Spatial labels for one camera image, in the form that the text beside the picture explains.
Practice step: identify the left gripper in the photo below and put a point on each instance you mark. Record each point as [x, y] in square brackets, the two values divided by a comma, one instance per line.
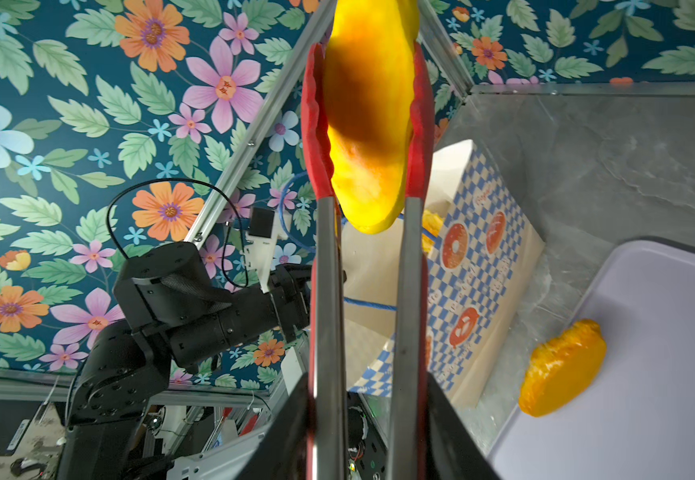
[290, 294]

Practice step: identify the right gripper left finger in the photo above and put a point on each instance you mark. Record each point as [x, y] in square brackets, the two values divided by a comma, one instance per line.
[281, 455]

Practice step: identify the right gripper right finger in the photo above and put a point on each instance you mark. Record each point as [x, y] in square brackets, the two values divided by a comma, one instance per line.
[451, 453]

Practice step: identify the red silicone tongs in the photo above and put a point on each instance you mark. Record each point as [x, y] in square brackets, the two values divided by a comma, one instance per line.
[327, 430]

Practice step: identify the oval orange bread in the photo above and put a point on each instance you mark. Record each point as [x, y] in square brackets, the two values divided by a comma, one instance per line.
[561, 369]

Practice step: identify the square toast bread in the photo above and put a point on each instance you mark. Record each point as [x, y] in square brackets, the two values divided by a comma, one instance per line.
[432, 224]

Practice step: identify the checkered paper bag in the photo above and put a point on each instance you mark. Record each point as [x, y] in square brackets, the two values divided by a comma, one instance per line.
[479, 267]

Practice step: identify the yellow oval bread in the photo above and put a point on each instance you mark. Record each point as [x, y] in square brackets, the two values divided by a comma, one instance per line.
[369, 69]

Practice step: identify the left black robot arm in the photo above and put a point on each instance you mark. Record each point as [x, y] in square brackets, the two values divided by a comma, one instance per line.
[173, 315]

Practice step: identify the lavender tray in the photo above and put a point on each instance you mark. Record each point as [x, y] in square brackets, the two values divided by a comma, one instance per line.
[637, 420]

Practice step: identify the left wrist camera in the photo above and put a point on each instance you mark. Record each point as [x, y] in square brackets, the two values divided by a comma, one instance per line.
[260, 241]

